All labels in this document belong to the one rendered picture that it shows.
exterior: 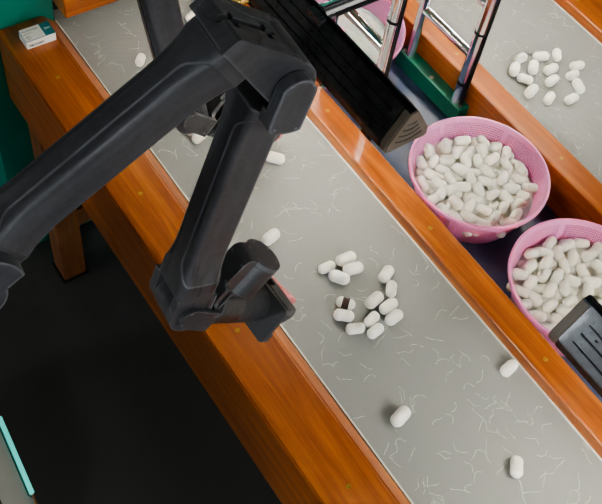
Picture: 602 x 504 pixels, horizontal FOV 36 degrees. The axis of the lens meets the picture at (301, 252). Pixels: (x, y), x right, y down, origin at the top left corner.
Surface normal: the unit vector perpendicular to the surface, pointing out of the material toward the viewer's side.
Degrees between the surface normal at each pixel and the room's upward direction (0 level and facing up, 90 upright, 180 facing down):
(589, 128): 0
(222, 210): 87
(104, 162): 85
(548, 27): 0
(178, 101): 85
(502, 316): 0
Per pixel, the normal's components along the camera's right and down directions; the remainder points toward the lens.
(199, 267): 0.47, 0.66
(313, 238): 0.11, -0.56
